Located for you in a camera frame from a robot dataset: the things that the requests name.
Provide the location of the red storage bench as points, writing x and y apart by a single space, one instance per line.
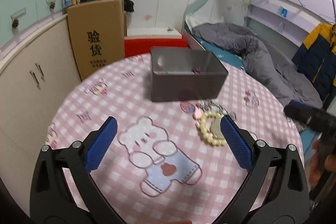
139 46

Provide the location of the grey metal tin box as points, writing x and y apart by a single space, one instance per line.
184 74

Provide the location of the beige low cabinet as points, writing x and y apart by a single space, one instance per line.
35 79

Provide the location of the brown cardboard box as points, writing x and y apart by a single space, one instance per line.
97 34

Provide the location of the teal bed sheet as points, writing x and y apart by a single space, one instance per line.
222 55

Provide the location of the pink charm keychain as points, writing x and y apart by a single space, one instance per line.
197 116

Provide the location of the grey duvet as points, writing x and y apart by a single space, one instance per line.
262 61

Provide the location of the pink checkered bear tablecloth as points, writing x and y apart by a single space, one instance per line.
157 168

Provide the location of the yellow navy jacket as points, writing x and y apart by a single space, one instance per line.
315 59

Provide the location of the teal drawer unit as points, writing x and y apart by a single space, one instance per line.
17 15

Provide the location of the person's right hand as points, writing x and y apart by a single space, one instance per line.
315 173

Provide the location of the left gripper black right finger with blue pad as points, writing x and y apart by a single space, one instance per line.
275 188

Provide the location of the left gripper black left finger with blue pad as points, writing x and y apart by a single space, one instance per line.
51 200

